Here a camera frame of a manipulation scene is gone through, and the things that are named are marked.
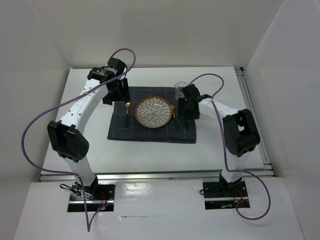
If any clear plastic cup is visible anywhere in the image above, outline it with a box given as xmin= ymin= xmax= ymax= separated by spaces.
xmin=174 ymin=81 xmax=188 ymax=100

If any gold spoon green handle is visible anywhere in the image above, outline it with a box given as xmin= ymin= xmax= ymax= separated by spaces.
xmin=170 ymin=104 xmax=180 ymax=132

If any gold knife green handle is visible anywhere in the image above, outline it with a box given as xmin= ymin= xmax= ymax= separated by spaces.
xmin=184 ymin=117 xmax=190 ymax=131

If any gold fork green handle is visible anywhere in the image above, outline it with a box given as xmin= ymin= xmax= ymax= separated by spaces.
xmin=124 ymin=101 xmax=131 ymax=128

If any floral patterned plate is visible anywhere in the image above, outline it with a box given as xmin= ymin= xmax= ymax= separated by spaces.
xmin=134 ymin=96 xmax=173 ymax=129

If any dark plaid cloth placemat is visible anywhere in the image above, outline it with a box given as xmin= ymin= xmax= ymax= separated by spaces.
xmin=107 ymin=86 xmax=197 ymax=144

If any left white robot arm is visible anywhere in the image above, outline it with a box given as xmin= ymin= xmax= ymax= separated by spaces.
xmin=47 ymin=57 xmax=130 ymax=200

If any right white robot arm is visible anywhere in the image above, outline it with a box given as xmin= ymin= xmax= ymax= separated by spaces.
xmin=174 ymin=81 xmax=261 ymax=196

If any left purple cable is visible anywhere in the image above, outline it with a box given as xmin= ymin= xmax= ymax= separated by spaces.
xmin=20 ymin=47 xmax=137 ymax=232

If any purple cable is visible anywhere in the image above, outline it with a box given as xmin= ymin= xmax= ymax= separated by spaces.
xmin=20 ymin=47 xmax=137 ymax=232
xmin=187 ymin=72 xmax=272 ymax=221

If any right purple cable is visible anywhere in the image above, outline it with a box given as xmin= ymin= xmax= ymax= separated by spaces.
xmin=187 ymin=72 xmax=272 ymax=221

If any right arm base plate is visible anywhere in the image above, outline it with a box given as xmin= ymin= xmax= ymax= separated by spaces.
xmin=199 ymin=180 xmax=251 ymax=210

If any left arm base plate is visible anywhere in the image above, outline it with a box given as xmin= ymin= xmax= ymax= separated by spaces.
xmin=60 ymin=183 xmax=116 ymax=213

